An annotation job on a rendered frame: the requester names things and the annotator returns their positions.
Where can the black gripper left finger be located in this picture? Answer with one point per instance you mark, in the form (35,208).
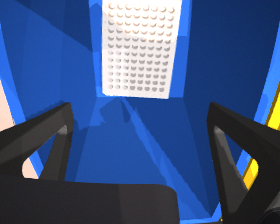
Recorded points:
(19,142)

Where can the blue bin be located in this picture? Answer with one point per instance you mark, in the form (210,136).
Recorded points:
(227,51)

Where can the white well plate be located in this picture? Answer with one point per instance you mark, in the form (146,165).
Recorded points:
(135,81)

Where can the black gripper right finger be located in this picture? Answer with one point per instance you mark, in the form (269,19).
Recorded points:
(259,141)

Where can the yellow bin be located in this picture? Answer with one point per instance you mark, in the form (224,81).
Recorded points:
(272,120)

